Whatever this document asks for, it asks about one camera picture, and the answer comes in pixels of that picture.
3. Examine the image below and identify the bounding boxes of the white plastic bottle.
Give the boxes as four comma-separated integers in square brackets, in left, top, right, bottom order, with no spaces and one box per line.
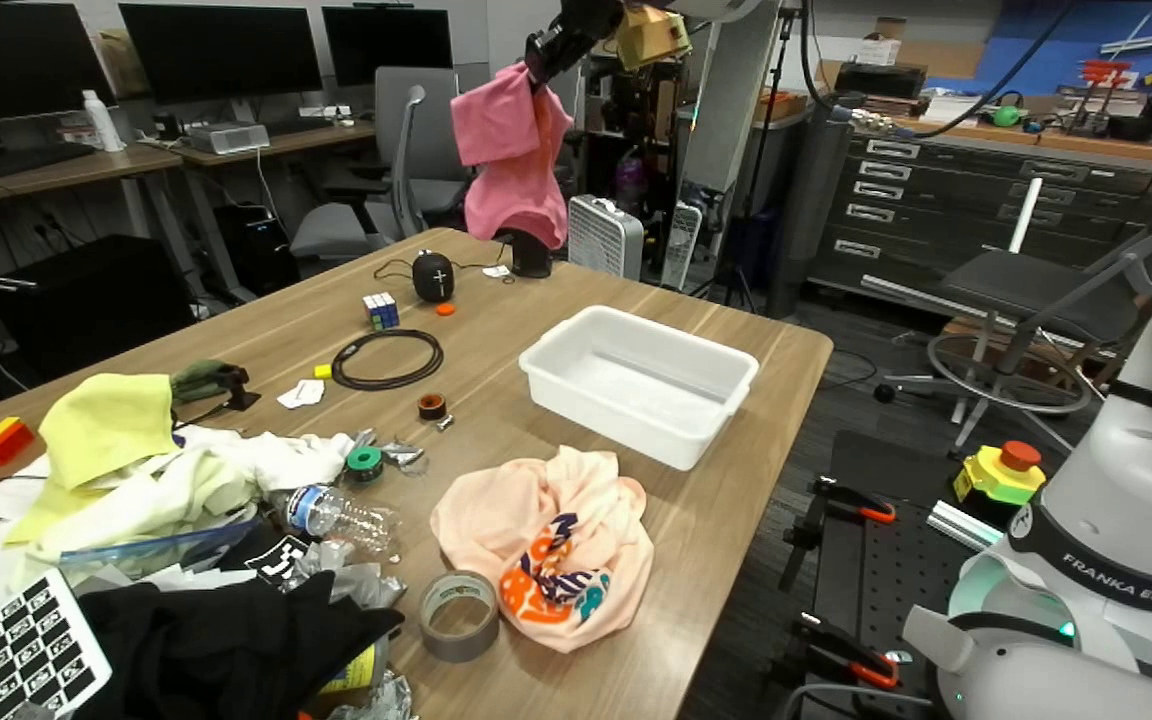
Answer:
[78,84,130,156]

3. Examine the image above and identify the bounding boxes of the grey office chair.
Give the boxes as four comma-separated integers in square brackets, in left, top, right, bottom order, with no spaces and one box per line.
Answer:
[287,59,471,264]

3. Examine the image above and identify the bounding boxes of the Rubik's cube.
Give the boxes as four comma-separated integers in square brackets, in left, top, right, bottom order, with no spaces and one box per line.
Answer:
[359,289,406,332]

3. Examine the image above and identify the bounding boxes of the orange block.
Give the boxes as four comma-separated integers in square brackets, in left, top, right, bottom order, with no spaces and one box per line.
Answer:
[0,412,39,470]

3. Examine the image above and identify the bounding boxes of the green tape roll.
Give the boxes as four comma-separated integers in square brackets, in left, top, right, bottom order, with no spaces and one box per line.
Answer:
[342,439,390,484]

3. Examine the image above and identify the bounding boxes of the grey box device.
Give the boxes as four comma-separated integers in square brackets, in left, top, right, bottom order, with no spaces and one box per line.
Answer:
[180,116,271,161]

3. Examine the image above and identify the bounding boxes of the black box on table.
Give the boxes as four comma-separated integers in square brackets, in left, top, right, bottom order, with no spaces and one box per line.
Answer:
[491,224,555,283]

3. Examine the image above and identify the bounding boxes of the crumpled clear plastic bag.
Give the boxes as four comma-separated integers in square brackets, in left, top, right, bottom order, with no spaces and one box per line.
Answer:
[320,654,426,720]

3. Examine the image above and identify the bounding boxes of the pink cloth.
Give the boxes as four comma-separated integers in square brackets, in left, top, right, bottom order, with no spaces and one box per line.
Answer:
[447,56,577,254]

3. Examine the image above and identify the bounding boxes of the black green stapler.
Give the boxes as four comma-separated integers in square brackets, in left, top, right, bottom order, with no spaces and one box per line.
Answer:
[168,358,263,416]

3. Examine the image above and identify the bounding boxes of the black desk keyboard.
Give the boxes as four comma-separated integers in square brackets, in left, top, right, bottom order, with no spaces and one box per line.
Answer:
[0,139,105,188]

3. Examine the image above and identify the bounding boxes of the wooden office desk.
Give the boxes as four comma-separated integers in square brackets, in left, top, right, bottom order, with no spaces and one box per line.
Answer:
[0,139,188,215]
[172,116,383,173]

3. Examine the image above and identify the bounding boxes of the silver laptop black keys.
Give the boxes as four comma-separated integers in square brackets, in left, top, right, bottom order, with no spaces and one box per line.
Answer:
[0,567,115,720]

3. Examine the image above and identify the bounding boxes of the black coiled cable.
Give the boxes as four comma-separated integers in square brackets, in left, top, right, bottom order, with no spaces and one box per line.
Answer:
[330,322,447,395]

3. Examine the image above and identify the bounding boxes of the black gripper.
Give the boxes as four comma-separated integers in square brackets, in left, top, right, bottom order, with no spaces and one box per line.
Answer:
[522,0,630,87]

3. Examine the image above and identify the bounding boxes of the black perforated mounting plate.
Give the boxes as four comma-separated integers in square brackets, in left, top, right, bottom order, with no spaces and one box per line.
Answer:
[734,426,1049,720]

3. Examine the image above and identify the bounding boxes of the white plastic box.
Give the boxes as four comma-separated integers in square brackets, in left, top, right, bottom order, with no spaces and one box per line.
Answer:
[515,304,763,475]

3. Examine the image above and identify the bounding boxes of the pale yellow cloth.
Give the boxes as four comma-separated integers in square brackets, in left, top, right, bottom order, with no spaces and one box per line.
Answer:
[4,444,263,550]

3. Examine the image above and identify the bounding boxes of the small metal clip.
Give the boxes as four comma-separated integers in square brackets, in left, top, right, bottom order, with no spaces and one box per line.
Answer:
[381,434,433,470]

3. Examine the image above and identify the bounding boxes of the small round black speaker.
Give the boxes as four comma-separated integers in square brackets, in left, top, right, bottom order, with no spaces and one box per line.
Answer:
[409,247,457,307]

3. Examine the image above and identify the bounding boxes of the bright yellow cloth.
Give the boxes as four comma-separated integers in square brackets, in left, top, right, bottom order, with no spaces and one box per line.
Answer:
[36,366,183,496]

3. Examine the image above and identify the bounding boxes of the white paper scrap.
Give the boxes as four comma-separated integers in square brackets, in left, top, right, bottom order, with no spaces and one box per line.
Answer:
[271,376,332,412]

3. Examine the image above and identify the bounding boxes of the white fan heater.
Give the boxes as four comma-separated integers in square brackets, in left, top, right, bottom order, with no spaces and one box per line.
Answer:
[564,190,650,283]

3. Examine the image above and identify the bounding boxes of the peach cloth with orange print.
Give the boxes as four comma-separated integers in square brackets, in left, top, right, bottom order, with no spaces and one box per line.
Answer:
[429,444,662,654]

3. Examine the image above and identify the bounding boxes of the white cloth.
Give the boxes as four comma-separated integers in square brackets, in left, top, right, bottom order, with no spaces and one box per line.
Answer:
[0,423,359,616]

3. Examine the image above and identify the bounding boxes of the black cloth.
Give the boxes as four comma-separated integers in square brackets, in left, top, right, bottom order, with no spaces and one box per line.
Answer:
[74,522,409,720]

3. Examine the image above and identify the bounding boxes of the cardboard box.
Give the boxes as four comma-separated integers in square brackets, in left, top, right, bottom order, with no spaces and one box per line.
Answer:
[869,11,993,84]

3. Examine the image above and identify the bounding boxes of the yellow red emergency stop button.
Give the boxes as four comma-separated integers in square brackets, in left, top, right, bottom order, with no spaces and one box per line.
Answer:
[952,434,1053,510]

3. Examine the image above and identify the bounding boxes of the black clamp orange handle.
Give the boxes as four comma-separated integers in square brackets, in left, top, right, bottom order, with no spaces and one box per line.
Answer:
[800,470,903,530]
[794,609,916,696]

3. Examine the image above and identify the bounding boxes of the black drawer cabinet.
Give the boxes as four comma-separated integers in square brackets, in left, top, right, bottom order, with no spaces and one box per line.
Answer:
[808,121,1152,322]

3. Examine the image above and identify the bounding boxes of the black computer monitor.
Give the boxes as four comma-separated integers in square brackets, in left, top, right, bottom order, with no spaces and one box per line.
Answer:
[320,2,457,90]
[0,0,114,130]
[115,0,330,103]

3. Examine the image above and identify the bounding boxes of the black stool chair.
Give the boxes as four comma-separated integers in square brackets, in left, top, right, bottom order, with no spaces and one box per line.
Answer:
[858,201,1152,456]

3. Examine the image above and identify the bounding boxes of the clear plastic bottle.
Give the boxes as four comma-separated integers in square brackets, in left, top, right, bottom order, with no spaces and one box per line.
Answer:
[271,478,400,556]

